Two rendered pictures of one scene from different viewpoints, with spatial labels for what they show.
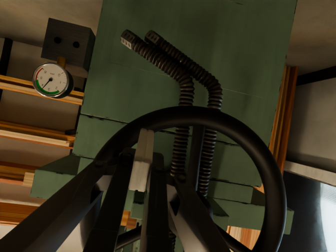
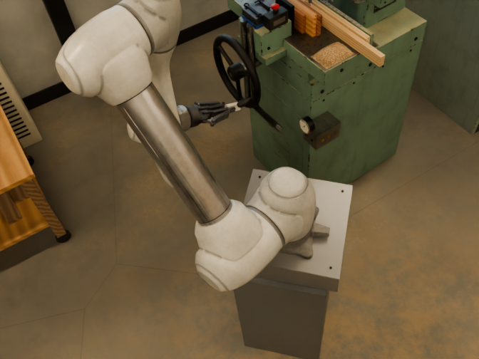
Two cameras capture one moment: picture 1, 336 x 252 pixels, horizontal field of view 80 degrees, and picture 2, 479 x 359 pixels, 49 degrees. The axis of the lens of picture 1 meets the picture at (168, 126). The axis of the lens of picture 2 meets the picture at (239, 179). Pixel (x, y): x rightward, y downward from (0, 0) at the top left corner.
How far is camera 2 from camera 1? 1.89 m
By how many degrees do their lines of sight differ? 69
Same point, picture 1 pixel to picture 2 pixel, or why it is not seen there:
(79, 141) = (309, 90)
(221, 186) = not seen: hidden behind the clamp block
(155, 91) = (286, 97)
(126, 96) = (296, 101)
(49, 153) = not seen: outside the picture
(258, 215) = (239, 12)
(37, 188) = (321, 75)
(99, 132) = (303, 90)
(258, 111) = not seen: hidden behind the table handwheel
